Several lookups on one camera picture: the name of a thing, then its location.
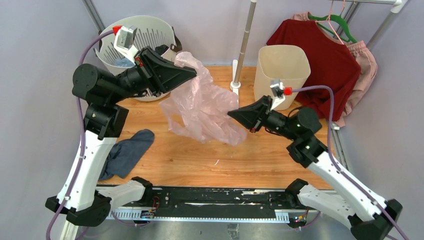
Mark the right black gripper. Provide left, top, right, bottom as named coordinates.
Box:
left=227, top=95, right=299, bottom=142

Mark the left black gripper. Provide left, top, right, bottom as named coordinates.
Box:
left=108, top=45, right=196, bottom=104

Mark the pink plastic trash bag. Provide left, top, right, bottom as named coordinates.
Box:
left=159, top=51, right=247, bottom=146

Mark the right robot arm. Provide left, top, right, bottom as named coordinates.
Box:
left=228, top=96, right=403, bottom=240

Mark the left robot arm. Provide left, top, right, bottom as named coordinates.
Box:
left=45, top=47, right=197, bottom=227

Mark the beige plastic trash bin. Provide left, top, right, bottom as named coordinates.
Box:
left=253, top=44, right=311, bottom=101

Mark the black plastic bag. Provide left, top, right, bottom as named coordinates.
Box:
left=154, top=44, right=169, bottom=56

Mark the white slotted laundry basket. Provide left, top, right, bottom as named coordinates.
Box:
left=94, top=15, right=183, bottom=103

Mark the blue plastic bag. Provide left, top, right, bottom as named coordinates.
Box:
left=112, top=57, right=135, bottom=68

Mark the clothes rack pole with foot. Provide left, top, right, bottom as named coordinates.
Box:
left=229, top=0, right=257, bottom=96

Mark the grey-blue cloth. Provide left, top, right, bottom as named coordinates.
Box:
left=98, top=129, right=155, bottom=181

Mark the red t-shirt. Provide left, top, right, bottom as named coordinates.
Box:
left=266, top=19, right=361, bottom=122

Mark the corner aluminium profile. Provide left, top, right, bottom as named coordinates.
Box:
left=82, top=0, right=106, bottom=33

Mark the green clothes hanger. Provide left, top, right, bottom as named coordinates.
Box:
left=307, top=13, right=358, bottom=44

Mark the pink clothes hanger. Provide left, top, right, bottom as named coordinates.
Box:
left=310, top=0, right=348, bottom=45

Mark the pink garment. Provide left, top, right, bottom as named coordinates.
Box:
left=290, top=11, right=379, bottom=128

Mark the right rack pole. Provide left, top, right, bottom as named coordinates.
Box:
left=332, top=0, right=407, bottom=50

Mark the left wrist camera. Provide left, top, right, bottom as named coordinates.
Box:
left=112, top=25, right=139, bottom=64

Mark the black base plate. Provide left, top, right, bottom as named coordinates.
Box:
left=120, top=186, right=320, bottom=220

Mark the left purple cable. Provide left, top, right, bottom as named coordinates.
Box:
left=44, top=29, right=117, bottom=240

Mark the aluminium frame rail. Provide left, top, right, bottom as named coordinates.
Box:
left=59, top=186, right=382, bottom=240

